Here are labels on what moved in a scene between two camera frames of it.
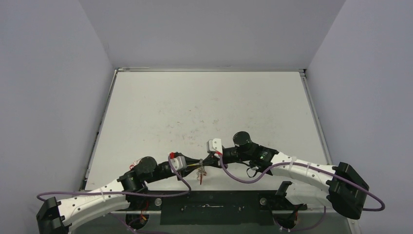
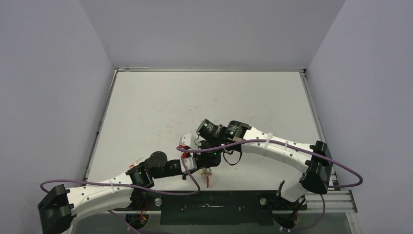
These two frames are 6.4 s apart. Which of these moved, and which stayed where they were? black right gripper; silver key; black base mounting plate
Moved: black right gripper
Stayed: black base mounting plate; silver key
